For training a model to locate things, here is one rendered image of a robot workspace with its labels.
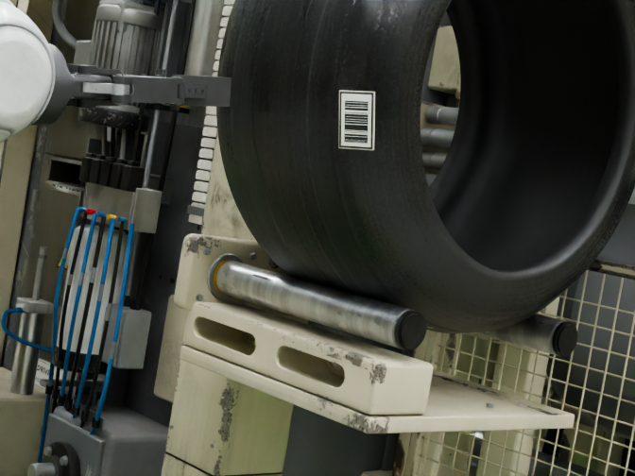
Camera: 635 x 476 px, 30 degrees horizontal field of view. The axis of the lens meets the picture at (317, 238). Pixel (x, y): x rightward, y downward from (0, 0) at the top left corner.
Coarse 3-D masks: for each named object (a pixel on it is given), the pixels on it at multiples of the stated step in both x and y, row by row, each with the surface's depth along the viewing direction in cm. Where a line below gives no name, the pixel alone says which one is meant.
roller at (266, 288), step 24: (240, 264) 151; (216, 288) 154; (240, 288) 149; (264, 288) 145; (288, 288) 142; (312, 288) 140; (288, 312) 143; (312, 312) 139; (336, 312) 135; (360, 312) 132; (384, 312) 130; (408, 312) 129; (384, 336) 130; (408, 336) 129
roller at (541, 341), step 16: (528, 320) 150; (544, 320) 149; (560, 320) 148; (496, 336) 155; (512, 336) 152; (528, 336) 150; (544, 336) 148; (560, 336) 147; (576, 336) 149; (560, 352) 147
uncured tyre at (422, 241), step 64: (256, 0) 134; (320, 0) 125; (384, 0) 122; (448, 0) 125; (512, 0) 166; (576, 0) 159; (256, 64) 131; (320, 64) 123; (384, 64) 122; (512, 64) 170; (576, 64) 163; (256, 128) 132; (320, 128) 124; (384, 128) 123; (512, 128) 172; (576, 128) 164; (256, 192) 136; (320, 192) 127; (384, 192) 124; (448, 192) 169; (512, 192) 170; (576, 192) 162; (320, 256) 134; (384, 256) 128; (448, 256) 131; (512, 256) 161; (576, 256) 146; (448, 320) 137; (512, 320) 144
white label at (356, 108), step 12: (348, 96) 122; (360, 96) 121; (372, 96) 120; (348, 108) 122; (360, 108) 121; (372, 108) 120; (348, 120) 122; (360, 120) 121; (372, 120) 121; (348, 132) 122; (360, 132) 122; (372, 132) 121; (348, 144) 122; (360, 144) 122; (372, 144) 121
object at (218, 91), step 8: (192, 80) 119; (200, 80) 119; (208, 80) 120; (216, 80) 121; (224, 80) 121; (208, 88) 120; (216, 88) 121; (224, 88) 121; (208, 96) 120; (216, 96) 121; (224, 96) 121; (184, 104) 118; (192, 104) 119; (200, 104) 120; (208, 104) 120; (216, 104) 121; (224, 104) 122
